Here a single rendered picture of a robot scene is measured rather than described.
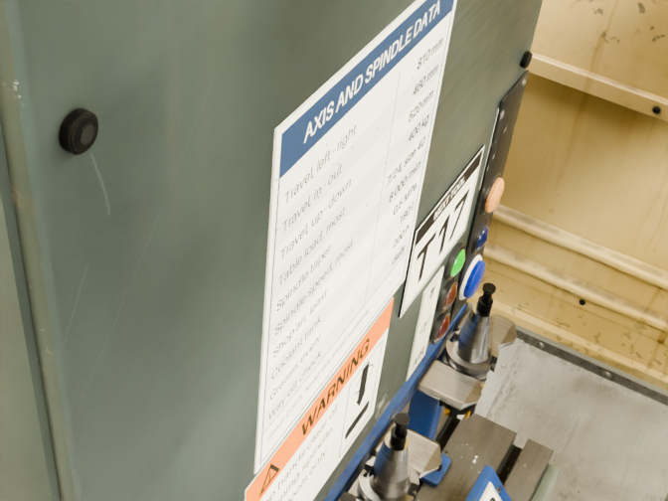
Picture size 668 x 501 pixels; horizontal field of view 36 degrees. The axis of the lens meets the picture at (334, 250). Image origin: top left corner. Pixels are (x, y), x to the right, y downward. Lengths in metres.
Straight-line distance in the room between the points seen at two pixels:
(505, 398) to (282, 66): 1.45
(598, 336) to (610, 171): 0.32
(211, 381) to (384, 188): 0.14
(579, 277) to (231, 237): 1.35
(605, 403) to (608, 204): 0.36
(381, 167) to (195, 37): 0.20
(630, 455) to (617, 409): 0.08
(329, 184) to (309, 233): 0.02
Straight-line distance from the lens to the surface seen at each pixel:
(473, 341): 1.21
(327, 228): 0.44
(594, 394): 1.77
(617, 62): 1.46
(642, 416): 1.77
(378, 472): 1.08
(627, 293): 1.67
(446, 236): 0.65
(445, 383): 1.21
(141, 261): 0.31
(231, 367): 0.41
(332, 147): 0.41
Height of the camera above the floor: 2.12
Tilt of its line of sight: 42 degrees down
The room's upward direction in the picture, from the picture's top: 7 degrees clockwise
